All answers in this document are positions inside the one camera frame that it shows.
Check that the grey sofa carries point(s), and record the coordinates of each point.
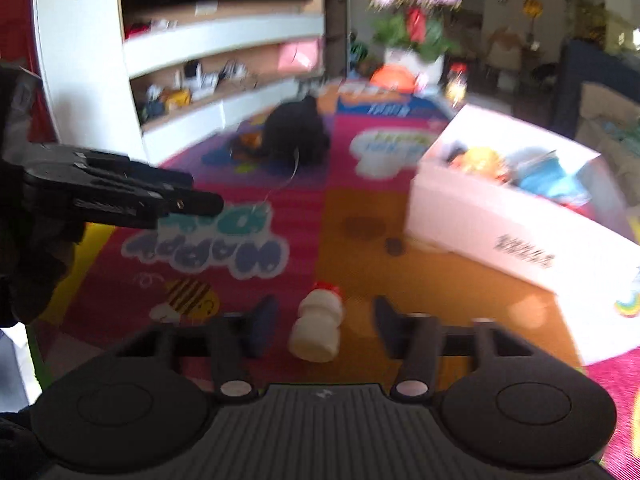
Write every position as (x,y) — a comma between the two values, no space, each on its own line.
(610,130)

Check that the yellow toy camera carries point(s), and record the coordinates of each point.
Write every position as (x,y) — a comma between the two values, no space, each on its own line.
(481,161)

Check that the dark blue cabinet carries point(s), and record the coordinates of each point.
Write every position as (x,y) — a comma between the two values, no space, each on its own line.
(590,85)

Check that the white television cabinet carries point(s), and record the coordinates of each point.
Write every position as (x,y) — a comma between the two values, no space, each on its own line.
(165,75)

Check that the pink box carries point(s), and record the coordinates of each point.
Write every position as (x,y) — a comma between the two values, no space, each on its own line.
(298,55)

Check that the colourful cartoon play mat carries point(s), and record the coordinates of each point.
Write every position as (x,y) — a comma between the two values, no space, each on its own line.
(325,240)

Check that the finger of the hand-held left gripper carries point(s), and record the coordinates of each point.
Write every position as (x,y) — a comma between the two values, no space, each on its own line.
(140,192)

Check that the orange round toy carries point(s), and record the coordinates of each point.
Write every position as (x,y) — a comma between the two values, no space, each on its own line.
(395,79)

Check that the red capped jar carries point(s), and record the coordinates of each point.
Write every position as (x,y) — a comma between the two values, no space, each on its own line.
(456,84)

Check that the green toy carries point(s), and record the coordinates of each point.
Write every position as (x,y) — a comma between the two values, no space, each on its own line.
(358,51)

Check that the potted pink flower plant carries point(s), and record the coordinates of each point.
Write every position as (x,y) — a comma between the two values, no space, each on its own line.
(415,25)

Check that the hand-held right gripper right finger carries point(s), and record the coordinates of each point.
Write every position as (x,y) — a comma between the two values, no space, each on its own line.
(387,327)

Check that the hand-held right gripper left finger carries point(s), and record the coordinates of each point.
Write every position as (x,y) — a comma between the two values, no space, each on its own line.
(262,327)

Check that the large white cardboard box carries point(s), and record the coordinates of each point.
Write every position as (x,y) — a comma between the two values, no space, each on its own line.
(500,240)

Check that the beige chair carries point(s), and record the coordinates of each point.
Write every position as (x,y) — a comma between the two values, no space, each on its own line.
(505,52)

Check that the small white red capped bottle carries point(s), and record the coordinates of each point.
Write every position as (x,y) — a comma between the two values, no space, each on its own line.
(320,330)

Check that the blue tissue packet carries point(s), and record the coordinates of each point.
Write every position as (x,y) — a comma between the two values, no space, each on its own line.
(547,176)

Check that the black plush toy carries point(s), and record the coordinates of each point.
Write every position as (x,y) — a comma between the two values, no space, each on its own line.
(296,132)

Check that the yellow round wall ornament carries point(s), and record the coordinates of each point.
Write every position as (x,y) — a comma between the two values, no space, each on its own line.
(533,8)

